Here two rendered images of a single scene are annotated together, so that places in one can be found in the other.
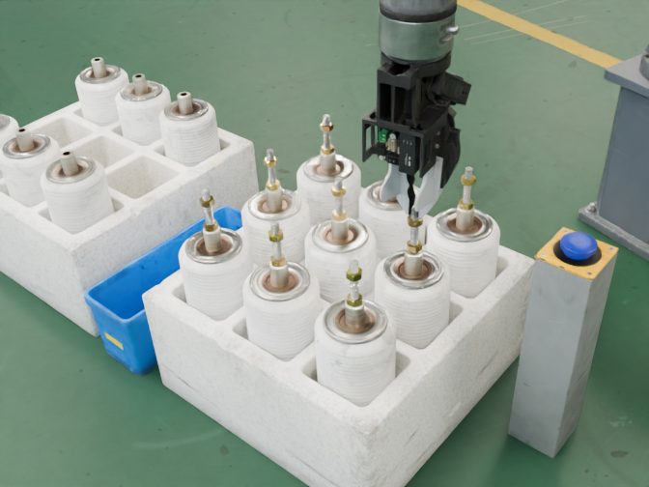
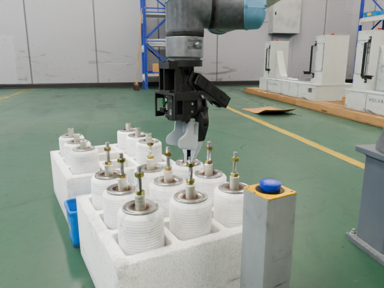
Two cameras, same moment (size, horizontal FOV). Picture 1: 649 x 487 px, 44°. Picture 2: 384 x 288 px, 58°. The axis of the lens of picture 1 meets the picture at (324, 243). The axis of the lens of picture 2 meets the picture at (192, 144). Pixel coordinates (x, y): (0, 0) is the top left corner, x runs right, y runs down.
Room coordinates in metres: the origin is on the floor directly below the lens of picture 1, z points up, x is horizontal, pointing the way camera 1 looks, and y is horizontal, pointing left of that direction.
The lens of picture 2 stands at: (0.08, -0.36, 0.55)
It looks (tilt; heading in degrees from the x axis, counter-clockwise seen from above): 14 degrees down; 20
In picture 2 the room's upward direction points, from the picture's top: straight up
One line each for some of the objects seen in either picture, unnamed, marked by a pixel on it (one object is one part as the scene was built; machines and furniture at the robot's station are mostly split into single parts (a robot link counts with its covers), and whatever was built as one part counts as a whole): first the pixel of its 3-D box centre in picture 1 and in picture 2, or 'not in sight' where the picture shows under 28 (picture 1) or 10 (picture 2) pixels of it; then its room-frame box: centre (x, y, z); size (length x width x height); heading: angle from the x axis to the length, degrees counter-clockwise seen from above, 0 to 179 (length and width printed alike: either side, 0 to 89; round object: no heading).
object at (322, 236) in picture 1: (340, 235); (168, 180); (0.85, -0.02, 0.25); 0.08 x 0.08 x 0.01
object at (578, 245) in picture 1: (578, 247); (270, 186); (0.71, -0.29, 0.32); 0.04 x 0.04 x 0.02
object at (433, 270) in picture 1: (413, 270); (190, 196); (0.77, -0.11, 0.25); 0.08 x 0.08 x 0.01
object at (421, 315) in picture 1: (411, 323); (190, 234); (0.77, -0.11, 0.16); 0.10 x 0.10 x 0.18
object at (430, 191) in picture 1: (424, 193); (188, 142); (0.74, -0.11, 0.38); 0.06 x 0.03 x 0.09; 148
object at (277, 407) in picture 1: (343, 324); (169, 239); (0.85, -0.02, 0.09); 0.39 x 0.39 x 0.18; 48
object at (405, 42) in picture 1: (419, 31); (185, 49); (0.75, -0.10, 0.57); 0.08 x 0.08 x 0.05
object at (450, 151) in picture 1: (437, 151); (198, 120); (0.76, -0.13, 0.43); 0.05 x 0.02 x 0.09; 58
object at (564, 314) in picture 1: (557, 350); (266, 264); (0.71, -0.29, 0.16); 0.07 x 0.07 x 0.31; 48
